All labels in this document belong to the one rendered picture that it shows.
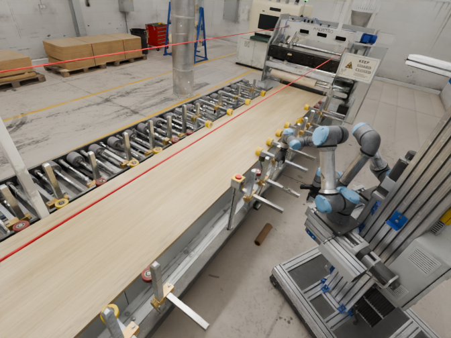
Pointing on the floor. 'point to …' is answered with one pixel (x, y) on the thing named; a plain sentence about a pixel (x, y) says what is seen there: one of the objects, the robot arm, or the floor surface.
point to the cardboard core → (262, 234)
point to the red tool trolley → (156, 34)
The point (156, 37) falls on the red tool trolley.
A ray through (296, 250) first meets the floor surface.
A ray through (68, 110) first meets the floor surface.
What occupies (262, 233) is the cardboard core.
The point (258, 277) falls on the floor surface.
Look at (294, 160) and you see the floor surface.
